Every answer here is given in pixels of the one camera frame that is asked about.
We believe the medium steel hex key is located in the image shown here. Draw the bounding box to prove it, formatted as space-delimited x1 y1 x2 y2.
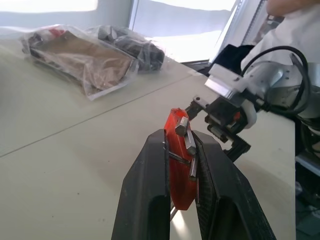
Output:
184 129 197 156

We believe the clear bag with brown items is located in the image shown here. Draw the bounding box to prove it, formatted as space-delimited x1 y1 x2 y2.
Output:
18 24 140 101

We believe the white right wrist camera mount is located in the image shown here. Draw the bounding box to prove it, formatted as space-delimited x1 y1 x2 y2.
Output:
204 62 258 130

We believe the red hex key holder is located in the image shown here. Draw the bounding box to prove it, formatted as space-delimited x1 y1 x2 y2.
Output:
163 107 198 211

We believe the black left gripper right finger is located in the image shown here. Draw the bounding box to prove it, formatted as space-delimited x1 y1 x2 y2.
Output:
193 129 277 240

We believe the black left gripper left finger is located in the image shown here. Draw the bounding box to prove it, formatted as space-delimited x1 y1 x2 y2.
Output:
111 129 171 240

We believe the thin steel hex key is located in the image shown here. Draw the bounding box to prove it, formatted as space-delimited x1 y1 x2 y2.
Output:
168 151 191 166

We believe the largest steel hex key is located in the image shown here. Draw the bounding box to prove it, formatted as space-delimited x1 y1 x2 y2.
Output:
174 116 192 137

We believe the person in white clothing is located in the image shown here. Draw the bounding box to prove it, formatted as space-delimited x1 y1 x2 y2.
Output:
241 0 320 66

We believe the small steel hex key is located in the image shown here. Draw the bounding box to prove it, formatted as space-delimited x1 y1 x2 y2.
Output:
188 156 200 180

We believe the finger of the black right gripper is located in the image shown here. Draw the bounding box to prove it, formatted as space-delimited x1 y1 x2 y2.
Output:
184 99 206 121
223 136 252 161

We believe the aluminium frame profile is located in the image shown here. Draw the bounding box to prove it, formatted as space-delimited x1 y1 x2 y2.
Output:
243 0 270 47

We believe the clear bag with black items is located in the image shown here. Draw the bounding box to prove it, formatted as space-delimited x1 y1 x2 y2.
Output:
86 24 166 75

